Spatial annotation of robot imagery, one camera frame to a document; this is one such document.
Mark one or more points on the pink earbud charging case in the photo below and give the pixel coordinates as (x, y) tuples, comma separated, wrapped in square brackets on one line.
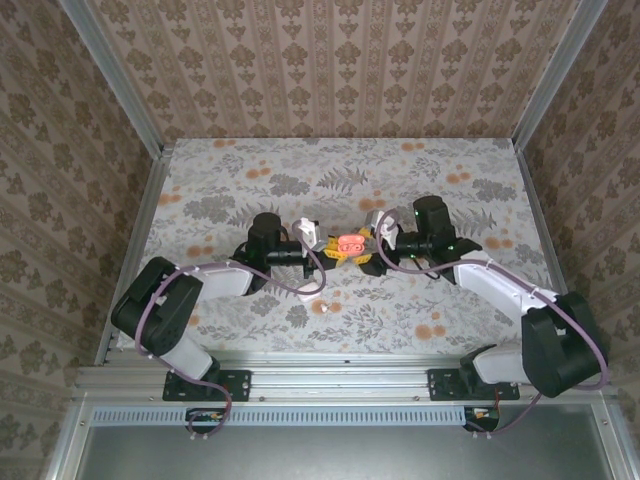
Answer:
[(350, 237)]

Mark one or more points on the white earbud charging case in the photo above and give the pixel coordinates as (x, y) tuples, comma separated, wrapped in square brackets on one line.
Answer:
[(309, 297)]

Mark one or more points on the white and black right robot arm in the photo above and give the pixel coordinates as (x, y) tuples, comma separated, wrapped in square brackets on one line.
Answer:
[(550, 350)]

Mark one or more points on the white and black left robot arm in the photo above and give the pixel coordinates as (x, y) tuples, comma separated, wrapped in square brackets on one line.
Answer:
[(170, 320)]

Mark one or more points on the floral patterned table cover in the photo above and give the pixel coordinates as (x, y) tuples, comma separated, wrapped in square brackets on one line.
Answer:
[(400, 175)]

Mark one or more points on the black connector board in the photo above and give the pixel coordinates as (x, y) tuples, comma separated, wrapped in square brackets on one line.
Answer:
[(205, 416), (482, 415)]

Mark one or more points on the grey metal sheet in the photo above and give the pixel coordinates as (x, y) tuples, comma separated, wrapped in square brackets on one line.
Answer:
[(340, 455)]

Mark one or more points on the aluminium side rail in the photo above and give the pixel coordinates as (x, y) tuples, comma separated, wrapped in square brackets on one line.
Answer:
[(536, 200), (148, 205)]

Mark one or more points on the aluminium frame beam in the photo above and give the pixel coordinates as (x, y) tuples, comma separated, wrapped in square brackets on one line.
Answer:
[(340, 380)]

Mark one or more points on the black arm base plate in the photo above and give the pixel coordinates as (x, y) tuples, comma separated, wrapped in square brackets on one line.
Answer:
[(442, 385), (237, 385)]

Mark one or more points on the aluminium corner post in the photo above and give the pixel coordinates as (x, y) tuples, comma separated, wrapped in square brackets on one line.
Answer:
[(115, 85), (560, 75)]

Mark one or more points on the aluminium frame upright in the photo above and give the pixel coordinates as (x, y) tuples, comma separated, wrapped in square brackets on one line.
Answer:
[(620, 440), (65, 450)]

